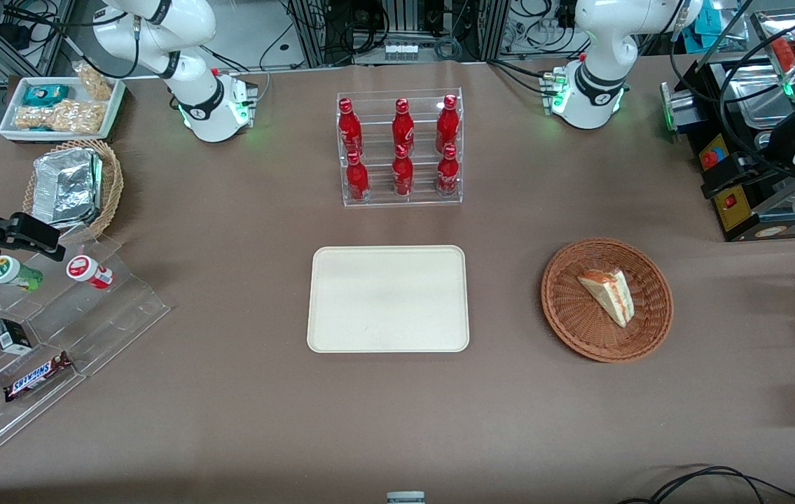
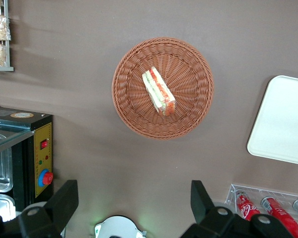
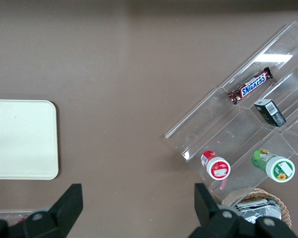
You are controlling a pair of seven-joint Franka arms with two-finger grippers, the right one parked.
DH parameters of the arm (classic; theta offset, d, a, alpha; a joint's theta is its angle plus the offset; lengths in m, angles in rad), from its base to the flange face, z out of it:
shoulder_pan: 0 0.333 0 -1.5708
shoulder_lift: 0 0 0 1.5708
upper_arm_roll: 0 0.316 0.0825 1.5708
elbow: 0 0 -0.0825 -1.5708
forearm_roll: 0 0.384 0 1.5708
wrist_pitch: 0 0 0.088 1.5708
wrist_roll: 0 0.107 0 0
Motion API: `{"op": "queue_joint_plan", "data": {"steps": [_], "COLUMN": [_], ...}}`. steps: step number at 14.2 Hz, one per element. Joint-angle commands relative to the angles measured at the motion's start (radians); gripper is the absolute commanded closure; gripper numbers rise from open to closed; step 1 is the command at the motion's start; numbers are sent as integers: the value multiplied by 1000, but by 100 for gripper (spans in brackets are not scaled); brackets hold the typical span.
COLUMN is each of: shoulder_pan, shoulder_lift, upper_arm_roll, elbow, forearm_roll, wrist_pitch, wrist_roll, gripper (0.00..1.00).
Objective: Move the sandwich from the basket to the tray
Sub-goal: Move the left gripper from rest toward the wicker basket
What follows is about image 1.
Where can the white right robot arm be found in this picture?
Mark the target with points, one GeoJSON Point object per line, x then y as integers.
{"type": "Point", "coordinates": [159, 42]}

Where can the red cola bottle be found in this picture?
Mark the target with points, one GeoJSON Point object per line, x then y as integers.
{"type": "Point", "coordinates": [357, 180]}
{"type": "Point", "coordinates": [447, 175]}
{"type": "Point", "coordinates": [403, 175]}
{"type": "Point", "coordinates": [349, 129]}
{"type": "Point", "coordinates": [403, 128]}
{"type": "Point", "coordinates": [447, 126]}

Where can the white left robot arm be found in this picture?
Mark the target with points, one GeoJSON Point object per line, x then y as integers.
{"type": "Point", "coordinates": [597, 49]}

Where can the cream plastic serving tray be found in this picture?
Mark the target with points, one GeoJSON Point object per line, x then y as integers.
{"type": "Point", "coordinates": [388, 299]}

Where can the clear acrylic step display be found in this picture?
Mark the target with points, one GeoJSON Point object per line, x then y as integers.
{"type": "Point", "coordinates": [103, 315]}

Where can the black machine with yellow panel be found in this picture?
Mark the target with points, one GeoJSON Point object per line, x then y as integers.
{"type": "Point", "coordinates": [733, 210]}

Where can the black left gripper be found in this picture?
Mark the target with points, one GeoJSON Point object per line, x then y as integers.
{"type": "Point", "coordinates": [779, 143]}

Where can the silver foil container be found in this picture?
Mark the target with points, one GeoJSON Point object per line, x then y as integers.
{"type": "Point", "coordinates": [66, 185]}

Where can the light oval wicker basket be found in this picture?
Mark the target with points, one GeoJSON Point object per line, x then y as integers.
{"type": "Point", "coordinates": [111, 189]}

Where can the teal snack packet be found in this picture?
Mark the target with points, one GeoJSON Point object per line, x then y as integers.
{"type": "Point", "coordinates": [45, 94]}

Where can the clear acrylic bottle rack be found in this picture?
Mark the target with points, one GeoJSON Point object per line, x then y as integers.
{"type": "Point", "coordinates": [383, 199]}

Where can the red small drink bottle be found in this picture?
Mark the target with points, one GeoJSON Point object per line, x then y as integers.
{"type": "Point", "coordinates": [89, 271]}

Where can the white rectangular snack tray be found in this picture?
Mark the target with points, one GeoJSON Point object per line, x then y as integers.
{"type": "Point", "coordinates": [12, 129]}

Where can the large clear peanut bag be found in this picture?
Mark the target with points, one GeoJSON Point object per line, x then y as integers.
{"type": "Point", "coordinates": [61, 117]}

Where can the shiny metal tray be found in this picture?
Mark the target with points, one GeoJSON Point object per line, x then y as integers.
{"type": "Point", "coordinates": [754, 94]}

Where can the brown round wicker basket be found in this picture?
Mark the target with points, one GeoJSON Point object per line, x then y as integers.
{"type": "Point", "coordinates": [579, 322]}

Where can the triangle sandwich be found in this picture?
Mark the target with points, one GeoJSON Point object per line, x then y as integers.
{"type": "Point", "coordinates": [607, 295]}

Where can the small clear peanut bag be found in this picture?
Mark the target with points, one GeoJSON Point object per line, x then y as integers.
{"type": "Point", "coordinates": [96, 82]}

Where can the Snickers chocolate bar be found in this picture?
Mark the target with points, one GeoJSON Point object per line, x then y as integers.
{"type": "Point", "coordinates": [38, 376]}

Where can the green small drink bottle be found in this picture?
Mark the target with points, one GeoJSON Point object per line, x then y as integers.
{"type": "Point", "coordinates": [13, 272]}

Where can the small black box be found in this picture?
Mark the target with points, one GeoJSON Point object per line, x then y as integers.
{"type": "Point", "coordinates": [12, 337]}

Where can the silver cylinder with green light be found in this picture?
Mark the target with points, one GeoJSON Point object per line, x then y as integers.
{"type": "Point", "coordinates": [681, 112]}

